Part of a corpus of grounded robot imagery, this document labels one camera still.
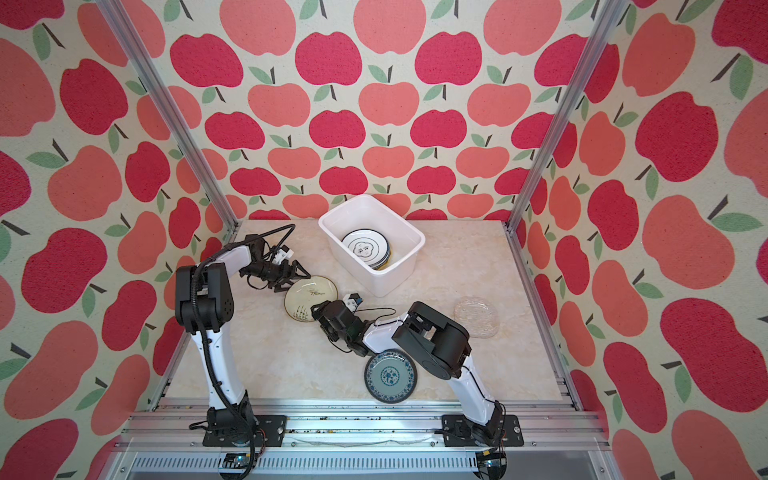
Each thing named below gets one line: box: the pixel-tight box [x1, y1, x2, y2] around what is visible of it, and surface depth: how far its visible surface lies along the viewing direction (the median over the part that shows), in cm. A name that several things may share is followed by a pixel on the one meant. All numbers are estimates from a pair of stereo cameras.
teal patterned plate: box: [364, 348, 418, 404], surface depth 84 cm
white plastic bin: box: [318, 194, 426, 298], surface depth 104 cm
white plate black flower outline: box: [341, 229, 390, 269], surface depth 113 cm
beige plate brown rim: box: [284, 275, 339, 322], surface depth 100 cm
